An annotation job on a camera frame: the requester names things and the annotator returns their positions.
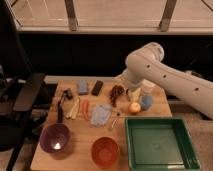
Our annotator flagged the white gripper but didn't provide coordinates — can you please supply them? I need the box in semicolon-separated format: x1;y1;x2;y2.
115;69;143;102

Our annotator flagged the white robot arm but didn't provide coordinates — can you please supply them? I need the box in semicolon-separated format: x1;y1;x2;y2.
118;42;213;120

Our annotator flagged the red bowl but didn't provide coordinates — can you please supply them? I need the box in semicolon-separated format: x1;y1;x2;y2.
91;137;120;169

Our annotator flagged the purple bowl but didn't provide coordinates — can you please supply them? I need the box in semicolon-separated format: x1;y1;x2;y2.
39;123;71;154

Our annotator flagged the white cup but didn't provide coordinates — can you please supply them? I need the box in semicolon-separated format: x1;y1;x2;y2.
141;80;155;95

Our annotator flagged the blue cup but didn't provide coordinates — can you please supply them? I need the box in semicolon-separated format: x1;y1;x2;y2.
141;95;153;110

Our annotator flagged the apple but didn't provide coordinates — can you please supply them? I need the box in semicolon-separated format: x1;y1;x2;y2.
128;102;141;115

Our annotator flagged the metal spoon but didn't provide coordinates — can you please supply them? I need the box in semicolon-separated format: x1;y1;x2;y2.
109;112;120;131

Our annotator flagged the black rectangular block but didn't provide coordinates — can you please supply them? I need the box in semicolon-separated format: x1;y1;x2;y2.
91;80;103;96

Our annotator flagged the light blue cloth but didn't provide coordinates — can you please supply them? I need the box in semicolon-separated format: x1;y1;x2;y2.
90;104;112;127

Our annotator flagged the wooden table board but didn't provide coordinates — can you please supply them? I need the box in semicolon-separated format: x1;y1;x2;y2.
30;81;171;171

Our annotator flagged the orange carrot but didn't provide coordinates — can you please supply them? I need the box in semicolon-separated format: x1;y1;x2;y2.
82;99;89;120

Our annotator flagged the blue sponge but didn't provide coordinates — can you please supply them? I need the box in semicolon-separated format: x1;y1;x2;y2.
78;80;89;95

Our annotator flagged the green plastic tray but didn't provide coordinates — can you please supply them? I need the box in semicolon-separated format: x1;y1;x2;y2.
125;118;201;171

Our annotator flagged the black office chair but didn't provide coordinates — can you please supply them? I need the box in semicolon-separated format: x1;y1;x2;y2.
0;0;47;171

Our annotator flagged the black handled spatula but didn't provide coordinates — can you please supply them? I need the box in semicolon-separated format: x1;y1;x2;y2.
57;95;65;123

